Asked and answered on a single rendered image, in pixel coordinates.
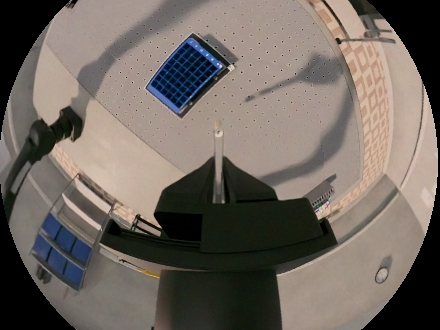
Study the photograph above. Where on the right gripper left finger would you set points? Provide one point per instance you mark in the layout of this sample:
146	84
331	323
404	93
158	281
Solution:
193	186

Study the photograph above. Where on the blue tube carrier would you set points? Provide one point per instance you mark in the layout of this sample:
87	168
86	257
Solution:
187	89

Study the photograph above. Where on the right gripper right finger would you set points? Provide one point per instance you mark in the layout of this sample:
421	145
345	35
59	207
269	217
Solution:
244	188

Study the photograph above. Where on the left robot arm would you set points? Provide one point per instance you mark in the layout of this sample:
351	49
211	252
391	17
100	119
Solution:
43	138

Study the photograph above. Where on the white vial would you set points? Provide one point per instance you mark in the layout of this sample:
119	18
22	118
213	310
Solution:
218	131

